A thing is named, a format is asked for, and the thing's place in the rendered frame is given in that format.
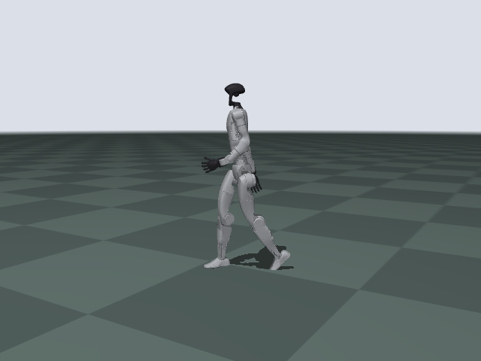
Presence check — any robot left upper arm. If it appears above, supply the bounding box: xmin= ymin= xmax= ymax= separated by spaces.
xmin=231 ymin=110 xmax=250 ymax=147

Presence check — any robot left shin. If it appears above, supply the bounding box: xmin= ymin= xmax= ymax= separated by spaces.
xmin=250 ymin=217 xmax=281 ymax=259

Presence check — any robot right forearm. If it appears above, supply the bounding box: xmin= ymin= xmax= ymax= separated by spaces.
xmin=243 ymin=146 xmax=256 ymax=173

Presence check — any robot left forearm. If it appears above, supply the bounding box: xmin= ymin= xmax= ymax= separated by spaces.
xmin=219 ymin=138 xmax=249 ymax=166

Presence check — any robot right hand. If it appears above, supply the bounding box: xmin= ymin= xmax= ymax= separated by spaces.
xmin=248 ymin=168 xmax=262 ymax=193

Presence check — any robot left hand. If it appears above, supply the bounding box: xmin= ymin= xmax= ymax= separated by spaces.
xmin=201 ymin=157 xmax=225 ymax=173

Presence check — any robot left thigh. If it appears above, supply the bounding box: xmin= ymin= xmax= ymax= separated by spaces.
xmin=237 ymin=171 xmax=265 ymax=228

